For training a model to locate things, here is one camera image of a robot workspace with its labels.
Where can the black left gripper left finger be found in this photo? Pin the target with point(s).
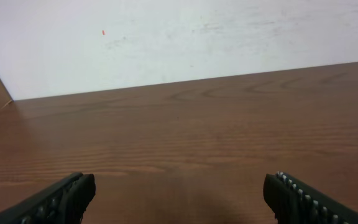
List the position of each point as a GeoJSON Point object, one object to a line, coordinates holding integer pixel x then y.
{"type": "Point", "coordinates": [63, 202]}

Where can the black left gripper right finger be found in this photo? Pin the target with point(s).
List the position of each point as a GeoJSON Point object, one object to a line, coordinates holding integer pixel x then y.
{"type": "Point", "coordinates": [294, 202]}

